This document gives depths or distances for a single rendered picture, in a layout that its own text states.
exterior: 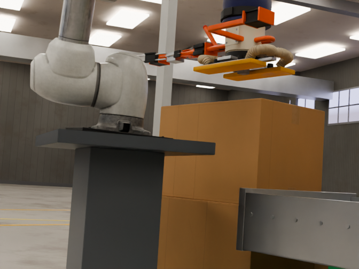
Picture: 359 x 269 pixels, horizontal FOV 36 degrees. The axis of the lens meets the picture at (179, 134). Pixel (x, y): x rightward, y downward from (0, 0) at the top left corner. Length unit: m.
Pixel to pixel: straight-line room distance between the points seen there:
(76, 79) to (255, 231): 0.76
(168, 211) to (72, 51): 0.91
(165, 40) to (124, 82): 3.92
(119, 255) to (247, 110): 0.74
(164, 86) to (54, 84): 3.89
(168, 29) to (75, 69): 4.02
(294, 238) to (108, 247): 0.58
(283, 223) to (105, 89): 0.72
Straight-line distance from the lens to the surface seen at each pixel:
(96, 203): 1.78
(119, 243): 1.81
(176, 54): 2.75
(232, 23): 2.17
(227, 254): 2.16
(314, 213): 1.72
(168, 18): 5.82
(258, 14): 2.05
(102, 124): 1.86
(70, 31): 1.84
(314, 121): 2.33
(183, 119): 2.38
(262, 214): 1.84
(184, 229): 2.33
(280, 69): 2.38
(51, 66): 1.83
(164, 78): 5.68
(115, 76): 1.85
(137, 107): 1.87
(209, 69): 2.41
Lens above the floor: 0.64
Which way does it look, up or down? 4 degrees up
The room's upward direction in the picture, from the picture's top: 4 degrees clockwise
